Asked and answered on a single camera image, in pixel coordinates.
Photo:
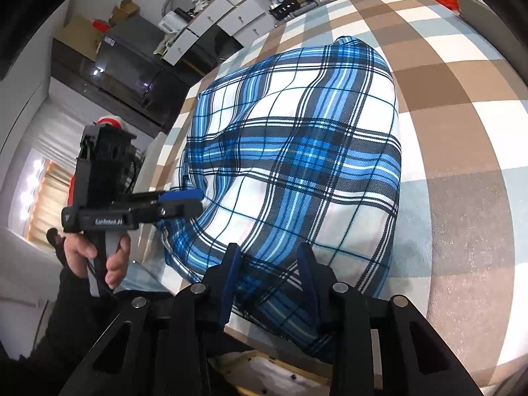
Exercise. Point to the beige curtain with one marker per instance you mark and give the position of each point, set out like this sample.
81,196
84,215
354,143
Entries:
45,189

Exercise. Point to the red white cloth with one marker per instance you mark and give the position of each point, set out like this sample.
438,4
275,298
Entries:
108,121

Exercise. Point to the blue plaid shirt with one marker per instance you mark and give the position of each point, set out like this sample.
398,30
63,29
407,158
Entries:
297,152

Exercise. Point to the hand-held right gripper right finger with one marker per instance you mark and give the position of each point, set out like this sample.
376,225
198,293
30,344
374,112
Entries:
307,280

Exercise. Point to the small open cardboard box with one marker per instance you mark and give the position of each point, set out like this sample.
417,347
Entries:
123,10

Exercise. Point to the wooden bed frame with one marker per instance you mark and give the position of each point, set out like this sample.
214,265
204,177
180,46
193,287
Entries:
264,373

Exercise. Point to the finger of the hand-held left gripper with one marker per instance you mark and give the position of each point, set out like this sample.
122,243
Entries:
181,194
181,209

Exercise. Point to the grey padded headboard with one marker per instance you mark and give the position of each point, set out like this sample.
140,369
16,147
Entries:
486,4

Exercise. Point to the white appliance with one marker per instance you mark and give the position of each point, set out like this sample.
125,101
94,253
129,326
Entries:
172,20

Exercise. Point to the black box with lights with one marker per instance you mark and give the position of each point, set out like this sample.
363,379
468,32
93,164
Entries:
283,10

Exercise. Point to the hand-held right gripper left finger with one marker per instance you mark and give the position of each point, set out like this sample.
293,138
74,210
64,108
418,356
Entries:
231,280

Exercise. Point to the black glass cabinet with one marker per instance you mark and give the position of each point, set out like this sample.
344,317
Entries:
132,74

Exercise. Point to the person's left forearm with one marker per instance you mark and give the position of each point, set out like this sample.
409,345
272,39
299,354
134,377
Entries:
62,317

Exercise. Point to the white drawer cabinet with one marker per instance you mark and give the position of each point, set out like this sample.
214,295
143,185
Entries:
222,16

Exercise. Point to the large cardboard box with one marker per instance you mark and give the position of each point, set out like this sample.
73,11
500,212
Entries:
76,33

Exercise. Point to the person's left hand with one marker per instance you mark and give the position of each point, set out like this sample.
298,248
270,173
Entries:
117,264

